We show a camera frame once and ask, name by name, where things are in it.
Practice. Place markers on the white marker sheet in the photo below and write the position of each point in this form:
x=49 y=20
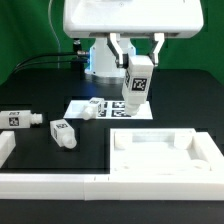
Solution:
x=112 y=110

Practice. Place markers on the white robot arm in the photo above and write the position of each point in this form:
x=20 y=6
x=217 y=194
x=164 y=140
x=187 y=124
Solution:
x=102 y=66

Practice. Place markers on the white square table top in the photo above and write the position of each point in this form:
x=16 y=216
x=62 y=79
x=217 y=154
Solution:
x=160 y=151

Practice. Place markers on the white U-shaped fence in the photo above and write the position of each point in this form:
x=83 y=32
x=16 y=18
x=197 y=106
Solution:
x=199 y=185

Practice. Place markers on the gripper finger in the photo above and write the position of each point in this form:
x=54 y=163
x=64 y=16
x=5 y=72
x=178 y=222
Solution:
x=121 y=58
x=157 y=43

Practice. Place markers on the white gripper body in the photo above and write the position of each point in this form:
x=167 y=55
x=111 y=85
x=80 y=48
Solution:
x=132 y=18

